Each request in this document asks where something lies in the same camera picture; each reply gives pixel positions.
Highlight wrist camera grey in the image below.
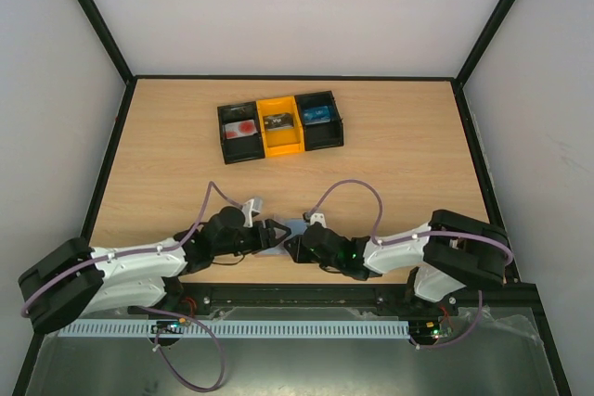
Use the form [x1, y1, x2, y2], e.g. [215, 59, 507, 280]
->
[303, 211, 327, 228]
[241, 197, 263, 228]

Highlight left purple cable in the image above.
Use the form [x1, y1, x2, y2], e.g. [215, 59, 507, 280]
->
[22, 181, 242, 390]

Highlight left black bin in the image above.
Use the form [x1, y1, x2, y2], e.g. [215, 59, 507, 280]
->
[217, 101, 265, 164]

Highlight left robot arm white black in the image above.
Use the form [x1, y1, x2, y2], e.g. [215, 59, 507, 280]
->
[18, 206, 291, 334]

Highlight right black bin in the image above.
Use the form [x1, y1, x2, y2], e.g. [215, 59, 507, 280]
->
[294, 91, 344, 151]

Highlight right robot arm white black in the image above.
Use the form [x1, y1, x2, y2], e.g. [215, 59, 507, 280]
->
[284, 210, 513, 314]

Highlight black enclosure frame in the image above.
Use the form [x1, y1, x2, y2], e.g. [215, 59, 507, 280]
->
[12, 0, 571, 395]

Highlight light blue slotted cable duct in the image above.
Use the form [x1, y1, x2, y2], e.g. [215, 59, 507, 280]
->
[58, 319, 409, 339]

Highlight yellow middle bin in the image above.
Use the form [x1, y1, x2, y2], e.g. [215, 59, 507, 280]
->
[256, 96, 305, 158]

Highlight black bin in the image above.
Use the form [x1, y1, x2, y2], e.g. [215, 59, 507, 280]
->
[217, 101, 265, 164]
[294, 91, 344, 151]

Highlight white red card in bin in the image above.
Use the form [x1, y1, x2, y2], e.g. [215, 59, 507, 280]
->
[224, 119, 259, 140]

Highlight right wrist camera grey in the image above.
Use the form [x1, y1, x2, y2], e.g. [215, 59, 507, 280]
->
[303, 211, 327, 228]

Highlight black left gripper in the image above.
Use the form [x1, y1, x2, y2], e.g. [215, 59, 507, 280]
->
[213, 219, 291, 257]

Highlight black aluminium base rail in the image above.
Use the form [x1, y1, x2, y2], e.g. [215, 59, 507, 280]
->
[124, 282, 539, 321]

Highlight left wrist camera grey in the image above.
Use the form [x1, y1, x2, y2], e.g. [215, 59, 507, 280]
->
[241, 197, 263, 228]

